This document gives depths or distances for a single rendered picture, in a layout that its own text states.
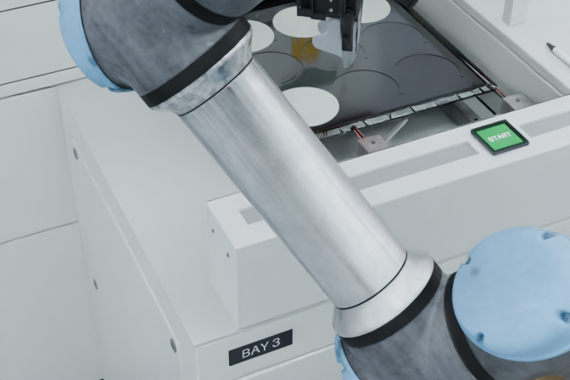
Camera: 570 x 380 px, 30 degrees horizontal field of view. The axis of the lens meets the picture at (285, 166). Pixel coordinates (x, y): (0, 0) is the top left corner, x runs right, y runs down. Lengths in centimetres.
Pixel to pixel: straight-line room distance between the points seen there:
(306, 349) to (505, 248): 55
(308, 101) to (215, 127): 68
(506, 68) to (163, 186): 55
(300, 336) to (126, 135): 46
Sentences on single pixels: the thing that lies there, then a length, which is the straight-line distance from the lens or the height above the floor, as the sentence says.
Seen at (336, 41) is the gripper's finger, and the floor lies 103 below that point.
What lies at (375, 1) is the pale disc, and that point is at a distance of 184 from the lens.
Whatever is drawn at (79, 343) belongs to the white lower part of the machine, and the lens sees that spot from 219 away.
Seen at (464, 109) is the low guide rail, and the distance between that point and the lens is 168.
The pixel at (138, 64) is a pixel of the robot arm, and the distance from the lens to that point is 90.
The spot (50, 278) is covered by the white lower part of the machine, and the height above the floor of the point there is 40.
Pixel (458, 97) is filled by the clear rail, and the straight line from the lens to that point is 161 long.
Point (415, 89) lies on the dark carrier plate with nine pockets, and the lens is 162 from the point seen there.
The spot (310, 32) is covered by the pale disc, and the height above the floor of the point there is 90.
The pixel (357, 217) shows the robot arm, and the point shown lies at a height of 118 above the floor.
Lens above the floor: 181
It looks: 39 degrees down
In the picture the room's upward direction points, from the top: straight up
